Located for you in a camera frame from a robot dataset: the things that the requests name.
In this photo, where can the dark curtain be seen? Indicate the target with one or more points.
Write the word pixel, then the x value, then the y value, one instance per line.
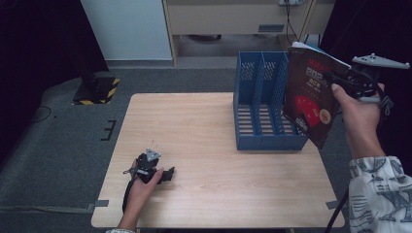
pixel 39 48
pixel 372 26

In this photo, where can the blue plastic file rack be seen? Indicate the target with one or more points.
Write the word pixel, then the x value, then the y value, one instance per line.
pixel 252 139

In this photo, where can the grey tape piece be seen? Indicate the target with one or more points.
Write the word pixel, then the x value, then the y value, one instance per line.
pixel 333 204
pixel 101 203

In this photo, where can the dark brown book with red print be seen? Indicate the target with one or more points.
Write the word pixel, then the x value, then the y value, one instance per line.
pixel 307 93

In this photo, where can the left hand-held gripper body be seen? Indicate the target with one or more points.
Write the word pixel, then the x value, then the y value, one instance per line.
pixel 147 165

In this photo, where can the white panel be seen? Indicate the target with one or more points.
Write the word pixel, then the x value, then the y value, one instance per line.
pixel 126 29

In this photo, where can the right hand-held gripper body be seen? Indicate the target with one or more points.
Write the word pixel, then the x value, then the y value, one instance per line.
pixel 366 79

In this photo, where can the white power strip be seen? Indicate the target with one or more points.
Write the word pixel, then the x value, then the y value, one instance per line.
pixel 291 2

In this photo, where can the beige cabinet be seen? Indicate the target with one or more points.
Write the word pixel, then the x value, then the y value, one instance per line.
pixel 220 16

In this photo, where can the stand base with yellow-black stripes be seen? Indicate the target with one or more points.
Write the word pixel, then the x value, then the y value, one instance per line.
pixel 97 92

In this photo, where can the person's right hand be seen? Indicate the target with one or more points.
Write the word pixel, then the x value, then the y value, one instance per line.
pixel 359 113

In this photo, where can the person's left hand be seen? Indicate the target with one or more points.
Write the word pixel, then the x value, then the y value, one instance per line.
pixel 142 191

